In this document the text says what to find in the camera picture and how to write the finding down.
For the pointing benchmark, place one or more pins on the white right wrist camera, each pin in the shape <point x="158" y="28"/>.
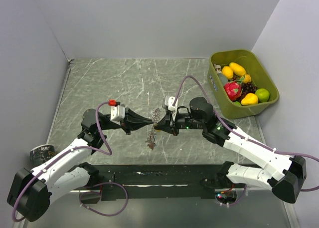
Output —
<point x="170" y="103"/>

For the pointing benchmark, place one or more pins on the yellow lemon toy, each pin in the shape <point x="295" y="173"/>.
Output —
<point x="228" y="72"/>

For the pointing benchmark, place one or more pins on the green lime toy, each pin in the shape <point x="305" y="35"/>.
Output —
<point x="262" y="94"/>

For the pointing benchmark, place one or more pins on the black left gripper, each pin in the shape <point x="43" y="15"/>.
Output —
<point x="133" y="121"/>

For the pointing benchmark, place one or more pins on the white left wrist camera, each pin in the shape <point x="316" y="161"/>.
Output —
<point x="117" y="113"/>

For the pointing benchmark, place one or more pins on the yellow mango toy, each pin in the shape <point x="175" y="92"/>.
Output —
<point x="237" y="69"/>
<point x="250" y="99"/>

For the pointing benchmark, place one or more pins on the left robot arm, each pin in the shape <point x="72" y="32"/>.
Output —
<point x="32" y="191"/>

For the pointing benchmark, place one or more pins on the olive green plastic bin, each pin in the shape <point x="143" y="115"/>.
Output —
<point x="256" y="74"/>

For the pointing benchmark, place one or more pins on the yellow mango toy lower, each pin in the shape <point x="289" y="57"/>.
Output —
<point x="250" y="99"/>

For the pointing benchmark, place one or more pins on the grey bottle in bin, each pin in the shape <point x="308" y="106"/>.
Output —
<point x="223" y="79"/>

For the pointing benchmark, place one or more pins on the dark purple grapes toy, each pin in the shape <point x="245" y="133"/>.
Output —
<point x="248" y="88"/>

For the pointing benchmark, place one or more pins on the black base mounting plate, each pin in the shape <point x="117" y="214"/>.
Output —
<point x="158" y="181"/>

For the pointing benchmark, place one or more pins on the yellow mango toy upper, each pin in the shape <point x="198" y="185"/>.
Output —
<point x="237" y="69"/>

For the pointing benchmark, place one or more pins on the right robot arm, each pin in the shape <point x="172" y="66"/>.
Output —
<point x="284" y="175"/>

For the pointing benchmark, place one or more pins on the red dragon fruit toy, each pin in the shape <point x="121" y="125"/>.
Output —
<point x="233" y="90"/>

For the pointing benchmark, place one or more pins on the black tape roll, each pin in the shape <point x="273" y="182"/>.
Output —
<point x="41" y="154"/>

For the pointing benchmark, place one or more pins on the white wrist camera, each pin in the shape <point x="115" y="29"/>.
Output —
<point x="170" y="103"/>
<point x="117" y="113"/>

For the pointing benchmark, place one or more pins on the round metal key organizer disc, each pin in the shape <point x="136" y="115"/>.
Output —
<point x="156" y="116"/>

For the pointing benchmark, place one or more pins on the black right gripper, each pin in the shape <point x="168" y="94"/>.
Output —
<point x="164" y="125"/>

